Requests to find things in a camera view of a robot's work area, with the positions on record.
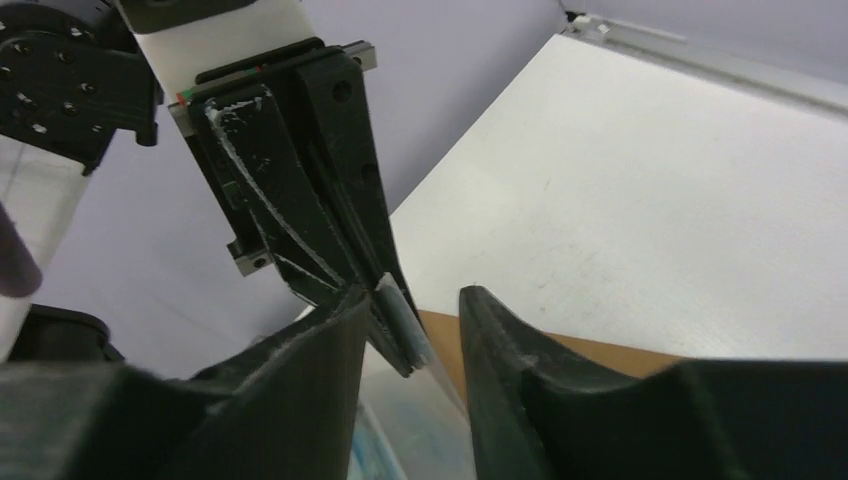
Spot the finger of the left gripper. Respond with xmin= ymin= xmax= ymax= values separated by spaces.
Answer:
xmin=294 ymin=49 xmax=426 ymax=377

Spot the brown backing board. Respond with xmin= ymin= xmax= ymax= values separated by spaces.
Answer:
xmin=419 ymin=310 xmax=684 ymax=405

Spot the clear acrylic sheet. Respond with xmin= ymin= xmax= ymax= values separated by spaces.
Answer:
xmin=251 ymin=271 xmax=482 ymax=480

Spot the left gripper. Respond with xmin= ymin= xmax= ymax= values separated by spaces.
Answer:
xmin=118 ymin=1 xmax=367 ymax=305

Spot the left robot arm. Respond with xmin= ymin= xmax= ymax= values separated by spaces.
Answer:
xmin=1 ymin=1 xmax=429 ymax=376

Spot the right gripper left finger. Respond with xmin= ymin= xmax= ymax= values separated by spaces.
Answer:
xmin=1 ymin=288 xmax=369 ymax=479

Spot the aluminium front rail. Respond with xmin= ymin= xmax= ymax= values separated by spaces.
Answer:
xmin=563 ymin=10 xmax=847 ymax=116

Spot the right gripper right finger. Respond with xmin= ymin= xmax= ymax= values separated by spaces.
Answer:
xmin=458 ymin=286 xmax=847 ymax=479

